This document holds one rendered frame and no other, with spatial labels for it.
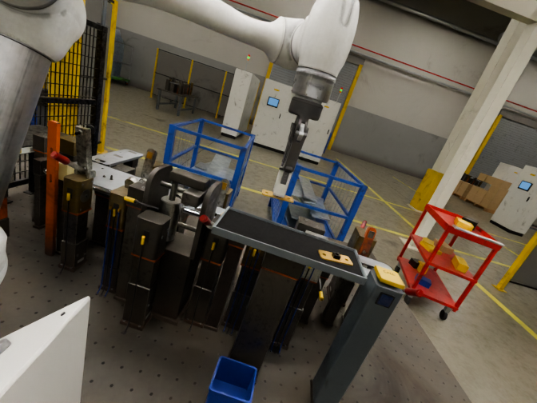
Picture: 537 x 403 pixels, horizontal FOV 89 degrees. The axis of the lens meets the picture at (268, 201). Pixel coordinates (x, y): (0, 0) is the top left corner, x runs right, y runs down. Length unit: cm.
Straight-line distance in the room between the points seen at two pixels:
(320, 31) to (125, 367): 94
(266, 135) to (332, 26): 827
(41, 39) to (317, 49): 53
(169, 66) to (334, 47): 1301
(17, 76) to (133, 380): 74
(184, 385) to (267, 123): 828
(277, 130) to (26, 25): 833
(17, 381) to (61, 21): 61
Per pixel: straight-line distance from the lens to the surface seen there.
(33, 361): 57
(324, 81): 63
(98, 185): 115
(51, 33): 74
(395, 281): 74
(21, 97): 74
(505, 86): 497
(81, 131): 102
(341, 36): 64
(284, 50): 75
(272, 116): 881
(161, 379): 92
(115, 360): 95
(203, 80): 1313
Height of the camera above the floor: 146
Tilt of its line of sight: 20 degrees down
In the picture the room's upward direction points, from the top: 18 degrees clockwise
